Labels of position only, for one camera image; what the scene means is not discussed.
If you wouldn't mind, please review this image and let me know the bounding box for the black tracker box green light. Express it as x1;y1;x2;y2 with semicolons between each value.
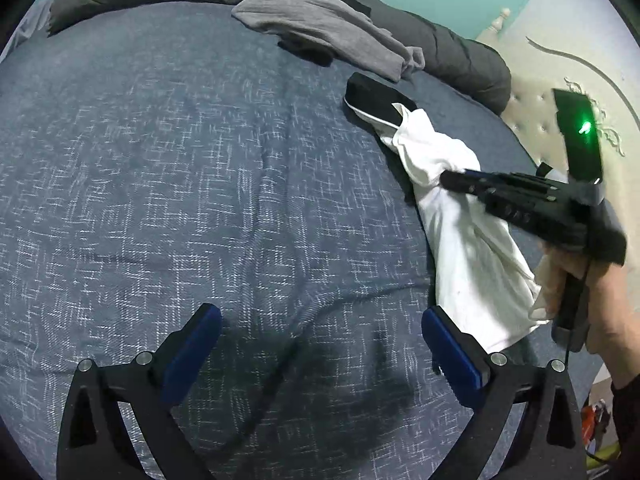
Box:
552;89;602;183

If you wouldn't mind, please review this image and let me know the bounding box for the light grey pillow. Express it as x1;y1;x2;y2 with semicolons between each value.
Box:
0;0;53;62

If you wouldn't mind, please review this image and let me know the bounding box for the cream tufted headboard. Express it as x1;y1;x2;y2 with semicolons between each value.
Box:
477;0;639;217

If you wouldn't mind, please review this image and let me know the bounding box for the person's right hand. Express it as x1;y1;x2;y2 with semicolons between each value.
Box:
536;243;639;390

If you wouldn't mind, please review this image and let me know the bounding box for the white polo shirt black trim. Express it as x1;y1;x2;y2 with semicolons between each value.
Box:
344;73;541;352

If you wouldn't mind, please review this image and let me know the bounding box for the grey folded garment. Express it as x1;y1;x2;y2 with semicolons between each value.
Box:
231;0;425;82

